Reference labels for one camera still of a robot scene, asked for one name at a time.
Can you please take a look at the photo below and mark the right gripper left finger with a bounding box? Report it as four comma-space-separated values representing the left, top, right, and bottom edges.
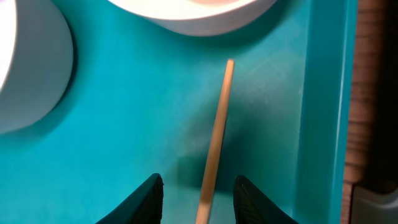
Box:
96, 173, 164, 224

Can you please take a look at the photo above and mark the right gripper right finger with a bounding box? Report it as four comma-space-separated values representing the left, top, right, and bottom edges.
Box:
233, 175, 298, 224

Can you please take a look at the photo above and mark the wooden chopstick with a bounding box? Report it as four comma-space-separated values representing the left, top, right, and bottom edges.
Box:
195, 59, 234, 224

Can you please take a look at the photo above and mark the grey bowl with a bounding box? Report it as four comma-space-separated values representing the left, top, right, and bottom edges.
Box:
1, 0, 73, 133

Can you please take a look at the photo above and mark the grey dishwasher rack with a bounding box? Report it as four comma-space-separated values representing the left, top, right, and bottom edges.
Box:
350, 186, 397, 224

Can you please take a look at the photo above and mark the teal serving tray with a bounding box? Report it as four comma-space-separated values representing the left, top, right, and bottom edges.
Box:
1, 1, 358, 223

